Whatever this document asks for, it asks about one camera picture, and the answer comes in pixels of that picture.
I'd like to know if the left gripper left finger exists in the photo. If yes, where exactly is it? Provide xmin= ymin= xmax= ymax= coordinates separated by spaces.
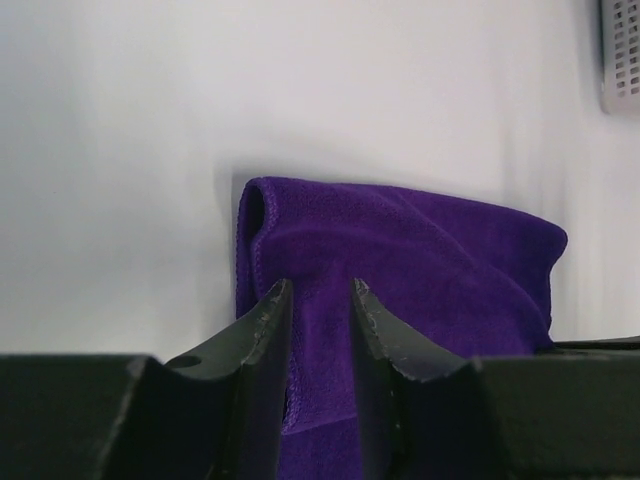
xmin=1 ymin=280 xmax=293 ymax=479

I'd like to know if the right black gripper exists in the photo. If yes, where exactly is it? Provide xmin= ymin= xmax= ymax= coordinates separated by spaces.
xmin=552 ymin=337 xmax=640 ymax=356

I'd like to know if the white plastic basket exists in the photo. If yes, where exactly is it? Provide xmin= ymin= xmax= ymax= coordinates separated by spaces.
xmin=599 ymin=0 xmax=640 ymax=117

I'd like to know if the purple microfiber towel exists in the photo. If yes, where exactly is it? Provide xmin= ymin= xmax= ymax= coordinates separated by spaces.
xmin=236 ymin=177 xmax=567 ymax=479

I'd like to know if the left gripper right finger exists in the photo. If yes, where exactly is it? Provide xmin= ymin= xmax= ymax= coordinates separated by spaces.
xmin=350 ymin=279 xmax=639 ymax=479

